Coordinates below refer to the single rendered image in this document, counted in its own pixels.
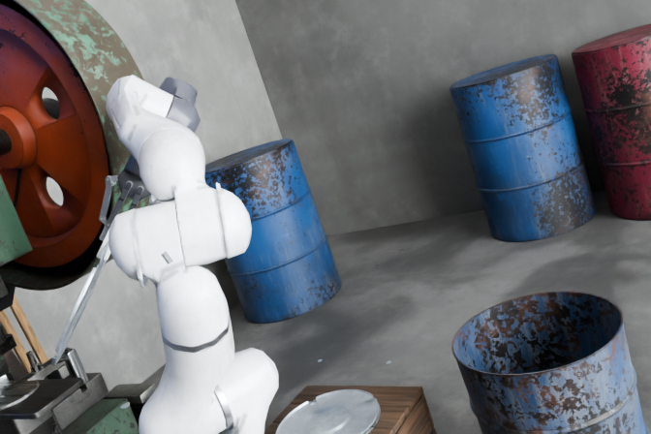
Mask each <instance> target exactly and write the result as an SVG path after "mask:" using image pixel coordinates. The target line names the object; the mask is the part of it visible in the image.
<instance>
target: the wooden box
mask: <svg viewBox="0 0 651 434"><path fill-rule="evenodd" d="M341 389H360V390H364V391H367V392H369V393H371V394H372V395H373V397H374V398H375V399H377V401H378V403H379V405H380V410H381V412H380V417H379V420H378V422H377V423H376V425H375V426H371V427H374V428H373V429H372V430H371V431H370V432H369V433H368V434H437V432H436V429H435V428H434V423H433V419H432V417H431V414H430V411H429V408H428V405H427V402H426V399H425V396H424V393H423V389H422V387H365V386H306V387H305V388H304V389H303V390H302V391H301V392H300V393H299V394H298V395H297V397H296V398H295V399H294V400H293V401H292V402H291V404H289V405H288V406H287V407H286V408H285V409H284V411H283V412H282V413H281V414H280V415H279V416H278V417H277V418H276V419H275V420H274V421H273V423H271V424H270V426H269V427H268V428H267V429H266V430H265V431H264V434H276V431H277V428H278V426H279V424H280V423H281V421H282V420H283V419H284V418H285V417H286V416H287V415H288V414H289V413H290V412H291V411H292V410H294V409H295V408H296V407H298V406H299V405H301V404H303V403H304V402H306V401H308V402H310V401H311V402H313V401H314V399H316V397H317V396H319V395H322V394H325V393H328V392H332V391H336V390H341ZM371 427H370V428H371Z"/></svg>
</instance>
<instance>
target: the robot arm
mask: <svg viewBox="0 0 651 434"><path fill-rule="evenodd" d="M197 95H198V91H197V89H196V88H195V87H193V86H192V85H191V84H189V83H187V82H184V81H182V80H180V79H177V78H175V77H166V78H165V79H164V81H163V82H162V84H161V85H160V86H159V88H157V87H155V86H153V85H151V84H149V83H147V82H145V81H143V80H141V79H140V78H138V77H136V76H134V75H132V76H127V77H122V78H119V79H118V80H117V81H116V82H115V83H114V85H113V86H112V88H111V90H110V91H109V93H108V95H107V101H106V110H107V113H108V116H109V119H110V120H111V121H112V122H113V124H114V127H115V130H116V133H117V135H118V137H119V139H120V140H121V142H122V143H123V144H124V145H125V146H126V148H127V149H128V150H129V151H130V153H131V155H130V157H129V159H128V161H127V163H126V165H125V168H124V170H123V171H122V172H121V173H119V174H118V175H116V176H110V175H108V176H107V177H106V178H105V183H106V191H105V194H104V199H103V203H102V208H101V212H100V217H99V220H100V221H101V222H102V223H104V225H105V227H104V229H103V231H102V233H101V235H100V240H103V241H104V242H103V244H102V246H101V248H100V250H99V252H98V254H97V256H96V257H97V258H99V256H100V254H101V252H102V250H103V249H104V247H105V245H106V243H107V242H108V250H107V252H106V255H105V257H104V261H107V260H108V258H109V255H110V253H111V254H112V257H113V259H114V260H115V262H116V265H117V266H118V267H119V268H120V269H121V270H122V271H123V272H124V273H125V274H126V275H127V276H128V277H129V278H131V279H134V280H137V281H139V283H140V285H141V286H142V287H144V288H145V286H146V284H147V278H148V279H150V280H151V281H152V283H153V284H154V285H155V287H156V295H157V302H158V310H159V319H160V325H161V333H162V339H163V345H164V351H165V357H166V367H165V370H164V372H163V375H162V378H161V381H160V384H159V385H158V387H157V388H156V389H155V391H154V392H153V393H152V395H151V396H150V398H149V399H148V400H147V402H146V403H145V404H144V406H143V407H142V410H141V413H140V416H139V434H218V433H220V432H221V431H222V433H221V434H264V423H265V419H266V415H267V411H268V407H269V404H270V402H271V400H272V398H273V396H274V394H275V392H276V391H277V389H278V388H279V386H278V372H277V369H276V366H275V364H274V362H273V361H272V360H271V359H270V358H269V357H268V356H267V355H266V354H265V353H264V352H263V351H260V350H257V349H254V348H249V349H246V350H243V351H240V352H237V353H235V352H234V342H233V330H232V323H231V316H230V312H229V308H228V304H227V301H226V298H225V296H224V294H223V292H222V290H221V288H220V286H219V283H218V281H217V279H216V277H215V275H213V274H212V273H211V272H210V271H209V270H208V269H205V268H202V267H200V266H198V265H201V264H210V263H213V262H216V261H219V260H222V259H224V258H227V259H229V258H231V257H234V256H237V255H239V254H242V253H244V252H245V251H246V249H247V248H248V246H249V243H250V239H251V234H252V226H251V220H250V215H249V213H248V211H247V209H246V208H245V206H244V204H243V203H242V201H241V200H240V199H239V198H238V197H237V196H236V195H234V194H233V193H232V192H230V191H227V190H225V189H222V188H221V187H220V184H219V183H216V188H217V190H215V189H213V188H210V187H209V186H207V185H206V184H205V180H204V172H205V157H204V152H203V148H202V144H201V142H200V140H199V138H198V137H197V136H196V135H195V132H196V130H197V128H198V126H199V124H200V122H201V119H200V117H199V114H198V112H197V109H196V108H195V107H194V105H195V101H196V98H197ZM117 180H118V183H119V188H120V192H121V195H120V197H119V199H118V201H117V203H116V205H115V207H114V209H113V211H112V212H111V214H110V216H109V217H107V214H108V210H109V202H110V197H111V193H112V188H113V186H114V185H115V184H116V181H117ZM149 196H151V199H150V200H149V201H150V204H149V205H148V206H147V207H143V208H138V209H136V208H137V205H138V203H139V201H141V200H143V199H145V198H147V197H149ZM127 197H128V198H131V199H132V200H133V201H132V203H131V206H130V208H129V210H128V211H126V212H123V213H120V214H118V212H119V210H120V208H121V206H122V204H123V202H124V201H125V200H126V198H127ZM161 202H162V203H161ZM117 214H118V215H117ZM195 265H196V266H195Z"/></svg>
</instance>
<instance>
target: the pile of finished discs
mask: <svg viewBox="0 0 651 434"><path fill-rule="evenodd" d="M380 412H381V410H380V405H379V403H378V401H377V399H375V398H374V397H373V395H372V394H371V393H369V392H367V391H364V390H360V389H341V390H336V391H332V392H328V393H325V394H322V395H319V396H317V397H316V399H314V401H313V402H311V401H310V402H308V401H306V402H304V403H303V404H301V405H299V406H298V407H296V408H295V409H294V410H292V411H291V412H290V413H289V414H288V415H287V416H286V417H285V418H284V419H283V420H282V421H281V423H280V424H279V426H278V428H277V431H276V434H368V433H369V432H370V431H371V430H372V429H373V428H374V427H371V426H375V425H376V423H377V422H378V420H379V417H380ZM370 427H371V428H370Z"/></svg>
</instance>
